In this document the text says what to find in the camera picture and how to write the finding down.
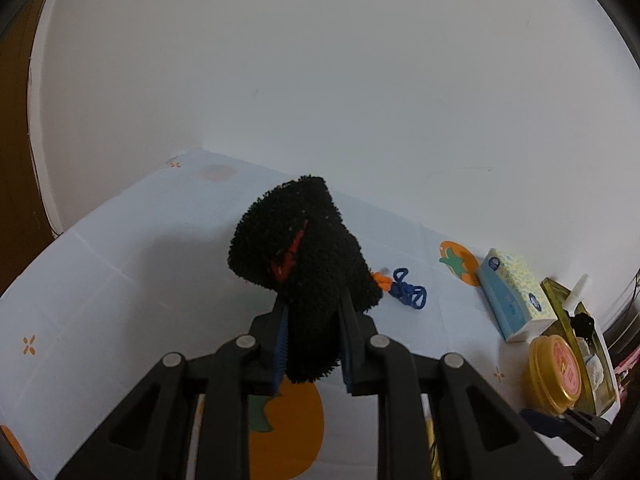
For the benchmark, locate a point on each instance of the blue yellow tissue pack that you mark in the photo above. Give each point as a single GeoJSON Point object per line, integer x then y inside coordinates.
{"type": "Point", "coordinates": [515, 295]}

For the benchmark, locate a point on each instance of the olive green box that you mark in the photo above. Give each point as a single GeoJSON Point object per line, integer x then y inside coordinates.
{"type": "Point", "coordinates": [607, 385]}

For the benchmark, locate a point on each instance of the white plastic tube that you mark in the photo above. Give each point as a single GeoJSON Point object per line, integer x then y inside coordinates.
{"type": "Point", "coordinates": [576, 292]}

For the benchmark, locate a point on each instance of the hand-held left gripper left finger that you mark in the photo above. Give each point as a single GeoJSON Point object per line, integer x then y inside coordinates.
{"type": "Point", "coordinates": [281, 345]}

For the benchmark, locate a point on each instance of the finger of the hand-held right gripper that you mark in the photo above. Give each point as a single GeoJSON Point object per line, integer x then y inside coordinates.
{"type": "Point", "coordinates": [545, 421]}

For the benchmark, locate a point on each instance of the yellow lidded jar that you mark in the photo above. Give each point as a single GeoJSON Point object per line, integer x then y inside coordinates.
{"type": "Point", "coordinates": [555, 375]}

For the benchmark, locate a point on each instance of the persimmon print tablecloth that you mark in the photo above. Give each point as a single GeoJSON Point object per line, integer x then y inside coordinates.
{"type": "Point", "coordinates": [125, 270]}

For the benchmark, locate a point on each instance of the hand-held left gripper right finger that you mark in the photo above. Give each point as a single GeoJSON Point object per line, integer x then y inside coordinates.
{"type": "Point", "coordinates": [347, 355]}

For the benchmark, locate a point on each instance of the black fluffy cloth red mark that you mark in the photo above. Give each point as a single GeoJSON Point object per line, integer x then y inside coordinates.
{"type": "Point", "coordinates": [300, 260]}

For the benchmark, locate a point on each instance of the orange fuzzy piece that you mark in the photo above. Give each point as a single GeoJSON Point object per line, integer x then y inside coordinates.
{"type": "Point", "coordinates": [382, 279]}

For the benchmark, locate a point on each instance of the pink plastic item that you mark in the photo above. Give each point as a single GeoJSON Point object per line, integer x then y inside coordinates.
{"type": "Point", "coordinates": [626, 371]}

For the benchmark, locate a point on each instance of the brown wooden door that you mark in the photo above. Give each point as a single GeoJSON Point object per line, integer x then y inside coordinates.
{"type": "Point", "coordinates": [20, 160]}

